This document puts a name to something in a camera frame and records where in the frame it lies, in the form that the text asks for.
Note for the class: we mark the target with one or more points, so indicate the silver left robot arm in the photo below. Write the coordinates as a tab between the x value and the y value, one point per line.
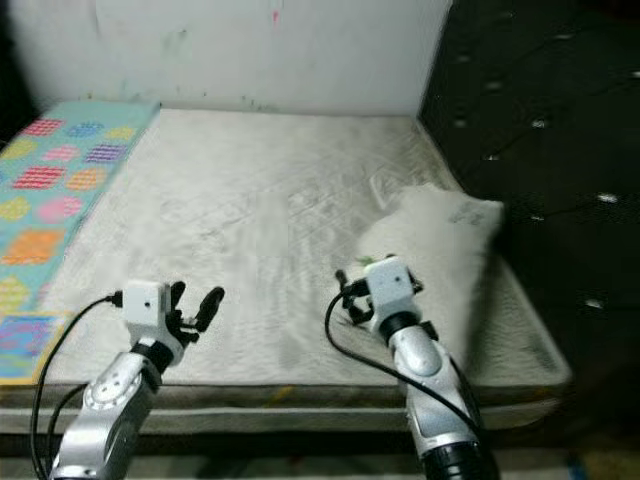
105	420

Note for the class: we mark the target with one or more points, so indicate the white quilted mattress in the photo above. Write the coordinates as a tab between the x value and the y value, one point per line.
240	220

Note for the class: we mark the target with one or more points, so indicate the white pillow with green print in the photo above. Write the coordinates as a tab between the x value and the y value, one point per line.
440	235

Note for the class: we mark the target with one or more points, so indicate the teal blanket with colourful patches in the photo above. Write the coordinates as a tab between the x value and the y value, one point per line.
50	200

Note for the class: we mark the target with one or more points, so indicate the dark tufted studded headboard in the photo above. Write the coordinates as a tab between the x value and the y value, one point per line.
530	100

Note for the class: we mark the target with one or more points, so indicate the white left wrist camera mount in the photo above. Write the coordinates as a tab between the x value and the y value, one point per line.
145	305

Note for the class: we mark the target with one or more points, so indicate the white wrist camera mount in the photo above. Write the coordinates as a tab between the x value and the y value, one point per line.
390	285
145	305

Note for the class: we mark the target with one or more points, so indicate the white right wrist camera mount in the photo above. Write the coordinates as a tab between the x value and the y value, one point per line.
390	285

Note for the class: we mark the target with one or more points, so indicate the dark bed frame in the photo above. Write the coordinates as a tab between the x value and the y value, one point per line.
260	445

